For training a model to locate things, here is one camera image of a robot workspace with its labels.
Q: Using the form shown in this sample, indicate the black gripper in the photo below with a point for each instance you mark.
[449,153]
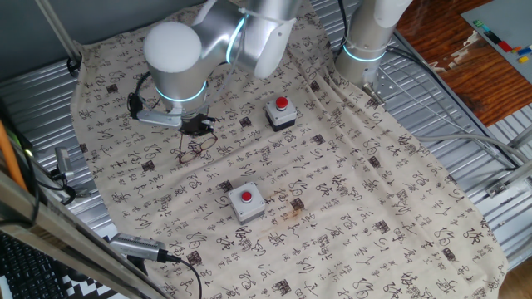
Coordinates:
[195,120]

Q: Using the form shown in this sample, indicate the brown thin-frame glasses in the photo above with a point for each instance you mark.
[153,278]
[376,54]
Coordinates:
[195,149]

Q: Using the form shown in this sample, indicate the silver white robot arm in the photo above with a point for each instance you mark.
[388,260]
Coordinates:
[174,66]

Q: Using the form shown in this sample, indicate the mushroom red button box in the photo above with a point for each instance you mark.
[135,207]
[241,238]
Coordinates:
[282,115]

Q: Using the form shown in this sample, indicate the grey box flat red button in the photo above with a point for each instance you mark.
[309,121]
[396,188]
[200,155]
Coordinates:
[239,206]

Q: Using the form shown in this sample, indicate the black pole clamp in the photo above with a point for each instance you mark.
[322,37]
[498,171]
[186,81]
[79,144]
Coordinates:
[74,67]

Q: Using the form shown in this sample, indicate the beige calligraphy print tablecloth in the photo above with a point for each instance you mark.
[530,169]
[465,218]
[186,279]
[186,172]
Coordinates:
[332,187]

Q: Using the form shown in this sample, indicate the grey metal pole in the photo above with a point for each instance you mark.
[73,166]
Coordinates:
[58,29]

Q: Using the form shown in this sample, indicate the orange tube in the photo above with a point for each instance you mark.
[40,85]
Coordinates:
[9,153]

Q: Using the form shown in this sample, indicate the black computer mouse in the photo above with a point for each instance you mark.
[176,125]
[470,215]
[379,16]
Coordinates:
[77,275]

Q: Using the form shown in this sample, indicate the silver base mounting plate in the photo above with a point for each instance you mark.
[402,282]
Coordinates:
[386,85]

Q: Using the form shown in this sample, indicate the black white checkerboard sheet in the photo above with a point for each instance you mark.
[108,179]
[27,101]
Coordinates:
[89,288]

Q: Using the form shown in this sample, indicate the black keyboard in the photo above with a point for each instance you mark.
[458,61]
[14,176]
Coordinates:
[29,270]

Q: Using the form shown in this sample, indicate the brown wooden table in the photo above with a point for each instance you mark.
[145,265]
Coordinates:
[465,70]

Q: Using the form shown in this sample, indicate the black toy brick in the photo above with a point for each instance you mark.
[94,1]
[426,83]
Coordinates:
[492,37]

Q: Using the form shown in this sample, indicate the red toy brick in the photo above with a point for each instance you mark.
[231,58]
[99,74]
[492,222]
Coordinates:
[505,46]

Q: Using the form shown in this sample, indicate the grey flat board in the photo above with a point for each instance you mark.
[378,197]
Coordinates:
[503,21]

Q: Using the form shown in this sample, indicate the yellow toy brick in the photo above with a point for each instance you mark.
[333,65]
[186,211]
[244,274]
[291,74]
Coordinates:
[523,59]

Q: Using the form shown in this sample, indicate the blue toy brick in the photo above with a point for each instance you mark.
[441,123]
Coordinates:
[524,51]

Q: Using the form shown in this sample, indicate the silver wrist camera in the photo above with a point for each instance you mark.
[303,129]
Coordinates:
[160,118]

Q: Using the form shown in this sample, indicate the silver depth camera with mount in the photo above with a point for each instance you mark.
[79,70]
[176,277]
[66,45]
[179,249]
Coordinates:
[137,247]

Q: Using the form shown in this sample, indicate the small grey camera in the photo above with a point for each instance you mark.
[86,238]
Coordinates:
[63,162]

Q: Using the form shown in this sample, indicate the aluminium frame beam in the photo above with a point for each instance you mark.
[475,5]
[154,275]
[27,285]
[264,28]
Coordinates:
[62,236]

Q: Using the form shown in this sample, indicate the aluminium corner bracket rail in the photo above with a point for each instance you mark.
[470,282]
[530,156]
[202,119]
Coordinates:
[509,178]

